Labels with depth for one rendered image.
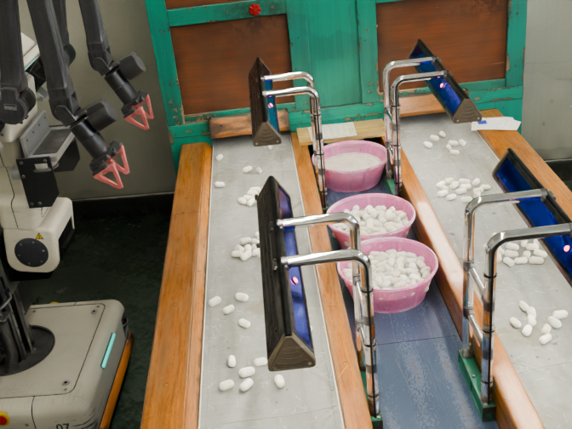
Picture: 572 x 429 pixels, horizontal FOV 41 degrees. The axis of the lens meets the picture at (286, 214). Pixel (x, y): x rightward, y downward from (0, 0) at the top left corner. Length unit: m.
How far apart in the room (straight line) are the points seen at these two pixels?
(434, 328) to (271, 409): 0.52
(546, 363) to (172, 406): 0.81
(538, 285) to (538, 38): 2.10
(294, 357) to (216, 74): 1.77
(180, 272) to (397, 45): 1.27
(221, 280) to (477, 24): 1.43
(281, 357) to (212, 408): 0.46
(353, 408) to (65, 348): 1.42
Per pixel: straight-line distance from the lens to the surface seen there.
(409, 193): 2.44
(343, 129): 2.91
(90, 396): 2.63
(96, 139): 2.15
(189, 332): 1.91
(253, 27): 2.86
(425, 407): 1.77
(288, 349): 1.28
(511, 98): 3.11
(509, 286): 2.04
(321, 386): 1.74
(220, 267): 2.19
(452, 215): 2.36
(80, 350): 2.80
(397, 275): 2.09
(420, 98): 2.97
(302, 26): 2.86
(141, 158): 4.09
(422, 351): 1.92
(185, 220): 2.41
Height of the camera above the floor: 1.87
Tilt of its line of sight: 28 degrees down
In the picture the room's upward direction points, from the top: 6 degrees counter-clockwise
